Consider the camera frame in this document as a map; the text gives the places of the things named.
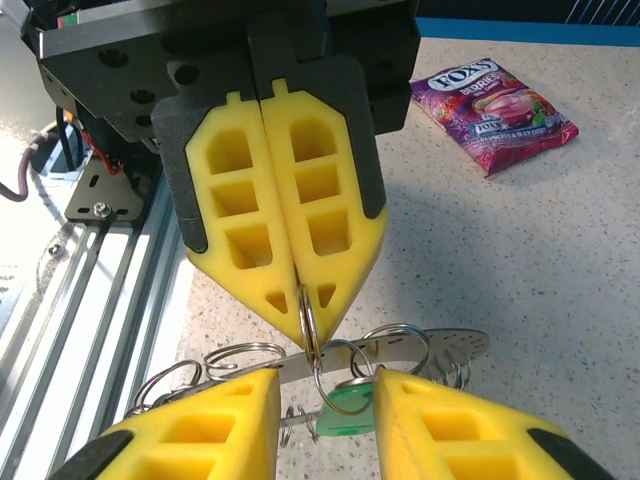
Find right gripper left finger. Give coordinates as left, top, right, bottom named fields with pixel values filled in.
left=49, top=369, right=281, bottom=480

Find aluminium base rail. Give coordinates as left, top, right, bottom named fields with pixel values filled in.
left=0, top=174, right=201, bottom=480

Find blue table edge strip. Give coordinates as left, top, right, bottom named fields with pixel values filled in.
left=414, top=17, right=640, bottom=49

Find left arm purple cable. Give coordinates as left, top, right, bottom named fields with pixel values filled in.
left=0, top=129, right=56, bottom=202

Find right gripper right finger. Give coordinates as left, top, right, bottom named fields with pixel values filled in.
left=374, top=367, right=616, bottom=480

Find small steel split ring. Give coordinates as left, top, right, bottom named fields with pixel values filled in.
left=317, top=372, right=376, bottom=416

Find red and black wires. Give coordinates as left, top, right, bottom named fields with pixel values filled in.
left=57, top=107, right=132, bottom=176

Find green key tag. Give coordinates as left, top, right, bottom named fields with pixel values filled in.
left=315, top=377, right=377, bottom=437

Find purple candy bag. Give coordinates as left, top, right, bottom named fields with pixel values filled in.
left=409, top=57, right=581, bottom=176

